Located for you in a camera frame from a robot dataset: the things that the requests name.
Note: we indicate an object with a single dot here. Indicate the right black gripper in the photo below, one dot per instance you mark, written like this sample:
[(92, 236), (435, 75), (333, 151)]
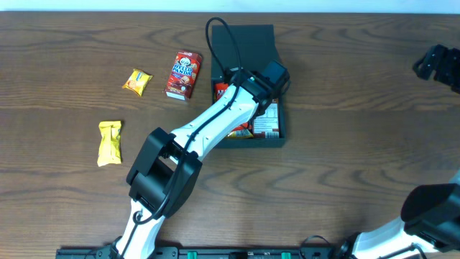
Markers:
[(446, 73)]

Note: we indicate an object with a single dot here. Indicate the black cardboard box with lid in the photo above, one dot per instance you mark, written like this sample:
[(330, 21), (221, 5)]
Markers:
[(256, 44)]

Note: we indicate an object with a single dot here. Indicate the brown Pocky box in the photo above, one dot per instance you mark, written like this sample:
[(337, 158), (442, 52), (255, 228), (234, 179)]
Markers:
[(267, 126)]

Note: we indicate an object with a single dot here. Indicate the red Hacks candy bag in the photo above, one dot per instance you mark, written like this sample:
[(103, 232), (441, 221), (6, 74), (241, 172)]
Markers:
[(219, 90)]

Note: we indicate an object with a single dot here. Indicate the red Hello Panda box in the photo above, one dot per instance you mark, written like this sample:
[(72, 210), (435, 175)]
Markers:
[(183, 75)]

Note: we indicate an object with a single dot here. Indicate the yellow Hacks candy bag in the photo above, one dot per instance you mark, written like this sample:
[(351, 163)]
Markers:
[(240, 134)]

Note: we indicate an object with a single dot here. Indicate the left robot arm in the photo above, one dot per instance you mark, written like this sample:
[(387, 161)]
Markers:
[(168, 164)]

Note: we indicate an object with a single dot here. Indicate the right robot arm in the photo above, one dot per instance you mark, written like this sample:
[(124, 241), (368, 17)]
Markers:
[(429, 218)]

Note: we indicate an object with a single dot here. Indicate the small orange biscuit packet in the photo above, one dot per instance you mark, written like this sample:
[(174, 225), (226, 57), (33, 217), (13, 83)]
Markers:
[(137, 81)]

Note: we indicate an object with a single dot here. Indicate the yellow wrapped snack bar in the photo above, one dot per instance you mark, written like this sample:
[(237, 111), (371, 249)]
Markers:
[(109, 151)]

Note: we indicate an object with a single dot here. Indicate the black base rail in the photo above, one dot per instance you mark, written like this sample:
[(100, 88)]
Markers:
[(206, 253)]

